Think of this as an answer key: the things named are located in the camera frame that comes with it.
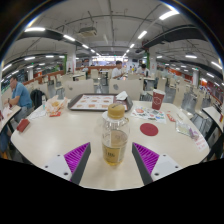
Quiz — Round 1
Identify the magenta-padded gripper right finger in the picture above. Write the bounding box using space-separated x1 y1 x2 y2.
131 142 184 186

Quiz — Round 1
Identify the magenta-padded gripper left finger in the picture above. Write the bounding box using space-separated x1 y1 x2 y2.
40 142 92 185

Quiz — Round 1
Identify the clear bottle with yellow cap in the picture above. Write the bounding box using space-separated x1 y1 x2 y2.
100 102 131 167

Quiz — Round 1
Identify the flat round red coaster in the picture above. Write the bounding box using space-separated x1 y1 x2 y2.
139 122 160 137

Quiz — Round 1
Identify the clear plastic packet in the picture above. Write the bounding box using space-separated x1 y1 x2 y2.
175 119 200 141

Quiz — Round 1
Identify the red-lettered table sticker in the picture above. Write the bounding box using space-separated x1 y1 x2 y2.
194 134 209 153

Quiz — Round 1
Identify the small red sauce packet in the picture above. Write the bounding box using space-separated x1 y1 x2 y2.
166 113 177 123

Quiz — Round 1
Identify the red wallet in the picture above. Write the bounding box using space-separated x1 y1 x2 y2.
16 118 31 133

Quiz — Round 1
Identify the colourful printed paper sheet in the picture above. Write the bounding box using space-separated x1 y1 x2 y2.
130 105 167 125

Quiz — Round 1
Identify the crumpled food wrapper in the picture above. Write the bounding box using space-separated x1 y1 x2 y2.
44 95 69 118

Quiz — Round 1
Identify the red paper cup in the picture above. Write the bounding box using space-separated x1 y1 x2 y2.
151 88 167 111

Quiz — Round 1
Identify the beige neighbouring table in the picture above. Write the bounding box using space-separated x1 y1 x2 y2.
202 105 224 134
0 105 22 133

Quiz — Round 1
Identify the black backpack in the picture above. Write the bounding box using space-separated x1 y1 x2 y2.
29 88 48 110

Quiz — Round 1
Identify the dark brown food tray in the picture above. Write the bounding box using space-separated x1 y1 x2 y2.
67 93 134 112

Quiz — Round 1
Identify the group of beige chairs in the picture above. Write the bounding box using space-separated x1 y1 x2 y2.
23 68 224 134

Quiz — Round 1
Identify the white paper napkin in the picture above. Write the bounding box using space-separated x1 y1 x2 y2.
115 90 129 102

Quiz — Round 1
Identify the group of ceiling lights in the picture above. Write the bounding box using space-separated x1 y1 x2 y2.
0 9 224 88

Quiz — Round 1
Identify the ceiling air conditioning unit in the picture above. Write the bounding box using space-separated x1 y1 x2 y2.
77 26 98 38

